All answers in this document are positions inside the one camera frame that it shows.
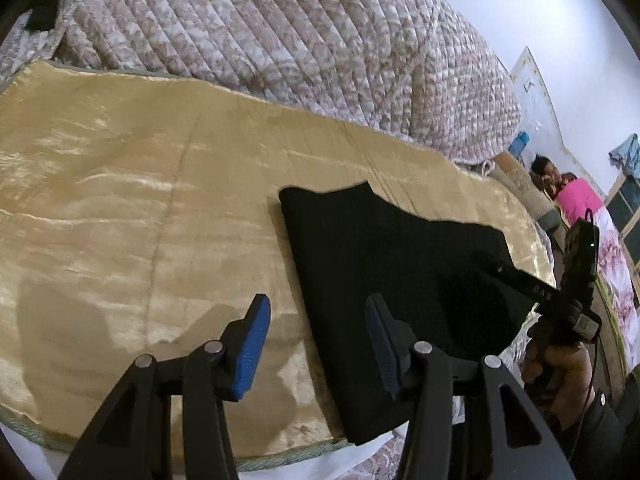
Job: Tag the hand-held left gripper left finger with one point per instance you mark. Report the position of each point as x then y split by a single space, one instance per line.
250 345

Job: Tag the person's right hand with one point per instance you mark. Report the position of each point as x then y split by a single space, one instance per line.
562 380

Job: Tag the pink floral blanket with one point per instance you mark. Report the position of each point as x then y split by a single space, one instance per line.
617 265

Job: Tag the floral quilted blanket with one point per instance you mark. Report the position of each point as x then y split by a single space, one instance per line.
300 35

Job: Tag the wooden framed window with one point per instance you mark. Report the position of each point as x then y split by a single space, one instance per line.
625 215

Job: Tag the beige satin mat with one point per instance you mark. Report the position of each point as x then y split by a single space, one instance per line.
150 185

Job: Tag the blue cloth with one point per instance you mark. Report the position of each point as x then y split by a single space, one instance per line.
627 152

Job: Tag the patterned bolster pillow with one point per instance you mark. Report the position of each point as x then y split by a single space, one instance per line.
525 185

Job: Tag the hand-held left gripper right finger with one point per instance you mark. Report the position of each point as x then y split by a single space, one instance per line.
382 345

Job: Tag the person's right forearm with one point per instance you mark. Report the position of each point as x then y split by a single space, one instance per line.
607 435

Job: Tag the black pants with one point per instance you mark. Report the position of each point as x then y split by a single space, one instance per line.
400 265

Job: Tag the blue bottle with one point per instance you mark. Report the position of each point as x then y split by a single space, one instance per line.
519 144

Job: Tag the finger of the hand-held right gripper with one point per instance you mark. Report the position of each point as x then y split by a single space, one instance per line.
522 282

